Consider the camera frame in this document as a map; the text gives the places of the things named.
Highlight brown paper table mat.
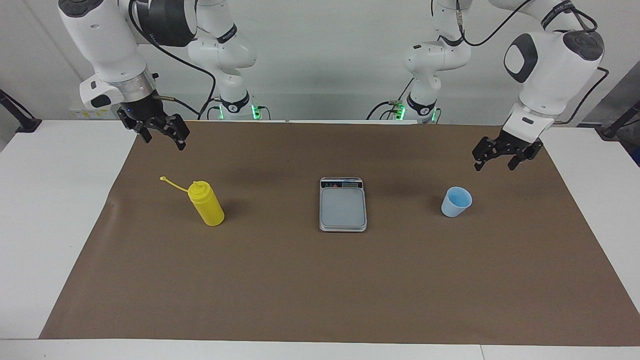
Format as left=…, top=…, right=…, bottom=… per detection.
left=39, top=120, right=640, bottom=347

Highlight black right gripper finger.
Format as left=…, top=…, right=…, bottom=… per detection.
left=133, top=121, right=153, bottom=145
left=167, top=115, right=191, bottom=151

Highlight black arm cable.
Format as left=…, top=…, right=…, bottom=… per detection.
left=127, top=0, right=218, bottom=121
left=452, top=0, right=610, bottom=126

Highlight white power strip yellow labels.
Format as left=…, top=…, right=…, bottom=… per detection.
left=69, top=106, right=121, bottom=121

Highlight black clamp stand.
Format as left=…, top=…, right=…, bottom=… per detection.
left=0, top=89, right=42, bottom=134
left=599, top=99, right=640, bottom=139

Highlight yellow squeeze bottle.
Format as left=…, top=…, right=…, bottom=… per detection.
left=159, top=175, right=226, bottom=227

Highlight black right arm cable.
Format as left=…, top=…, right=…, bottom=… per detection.
left=127, top=0, right=218, bottom=121

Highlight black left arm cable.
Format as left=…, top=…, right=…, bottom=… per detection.
left=452, top=0, right=610, bottom=126

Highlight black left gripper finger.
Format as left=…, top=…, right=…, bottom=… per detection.
left=507, top=142, right=544, bottom=171
left=472, top=135, right=502, bottom=172

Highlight black base cable bundle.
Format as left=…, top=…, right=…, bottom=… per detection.
left=366, top=76, right=416, bottom=121
left=205, top=96, right=224, bottom=121

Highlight light blue plastic cup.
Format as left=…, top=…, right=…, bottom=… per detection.
left=440, top=186, right=473, bottom=218

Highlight silver digital kitchen scale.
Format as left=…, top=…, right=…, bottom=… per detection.
left=319, top=176, right=368, bottom=233

